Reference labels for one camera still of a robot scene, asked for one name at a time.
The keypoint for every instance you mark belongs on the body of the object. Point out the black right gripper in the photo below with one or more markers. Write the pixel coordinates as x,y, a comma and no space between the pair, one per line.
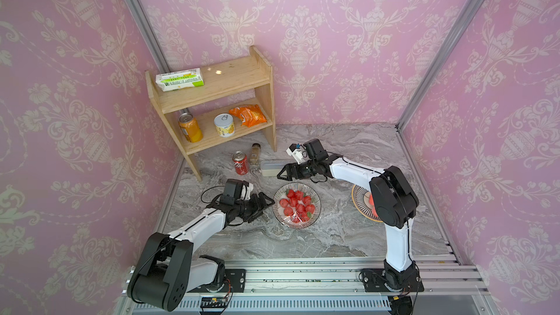
290,168

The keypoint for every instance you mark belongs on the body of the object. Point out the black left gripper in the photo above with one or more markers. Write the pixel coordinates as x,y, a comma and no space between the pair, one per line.
263,205

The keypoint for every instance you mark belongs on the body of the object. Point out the cream plastic wrap dispenser box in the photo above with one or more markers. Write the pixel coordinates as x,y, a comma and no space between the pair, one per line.
271,168

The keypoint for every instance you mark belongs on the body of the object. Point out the striped plate of peaches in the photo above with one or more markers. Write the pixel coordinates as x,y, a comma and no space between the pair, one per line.
363,202

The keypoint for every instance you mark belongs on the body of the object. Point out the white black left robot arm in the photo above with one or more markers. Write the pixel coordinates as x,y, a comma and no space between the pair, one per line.
167,270

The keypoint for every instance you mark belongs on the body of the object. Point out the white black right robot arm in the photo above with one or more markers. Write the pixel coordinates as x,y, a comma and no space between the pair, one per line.
394,200

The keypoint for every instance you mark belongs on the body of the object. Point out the red cola can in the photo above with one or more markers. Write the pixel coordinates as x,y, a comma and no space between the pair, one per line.
240,162

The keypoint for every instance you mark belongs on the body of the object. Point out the orange snack bag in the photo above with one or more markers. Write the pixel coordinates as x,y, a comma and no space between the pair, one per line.
250,115

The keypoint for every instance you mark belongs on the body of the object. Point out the white yellow tin can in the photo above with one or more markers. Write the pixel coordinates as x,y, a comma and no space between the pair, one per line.
224,125

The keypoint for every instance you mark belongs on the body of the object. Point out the wooden two-tier shelf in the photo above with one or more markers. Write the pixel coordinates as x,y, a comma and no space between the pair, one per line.
254,72

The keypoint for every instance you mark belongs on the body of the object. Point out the orange drink can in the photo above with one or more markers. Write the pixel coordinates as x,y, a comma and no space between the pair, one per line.
190,128

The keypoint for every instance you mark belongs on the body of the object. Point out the green white carton box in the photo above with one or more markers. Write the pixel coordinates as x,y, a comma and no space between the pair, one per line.
179,80

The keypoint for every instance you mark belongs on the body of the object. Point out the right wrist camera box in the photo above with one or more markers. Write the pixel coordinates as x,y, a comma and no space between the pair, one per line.
297,152

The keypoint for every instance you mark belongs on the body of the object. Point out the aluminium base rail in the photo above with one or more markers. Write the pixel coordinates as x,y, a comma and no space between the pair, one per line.
443,285

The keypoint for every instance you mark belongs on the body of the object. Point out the aluminium corner frame post left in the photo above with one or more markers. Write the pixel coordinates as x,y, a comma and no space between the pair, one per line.
141,19

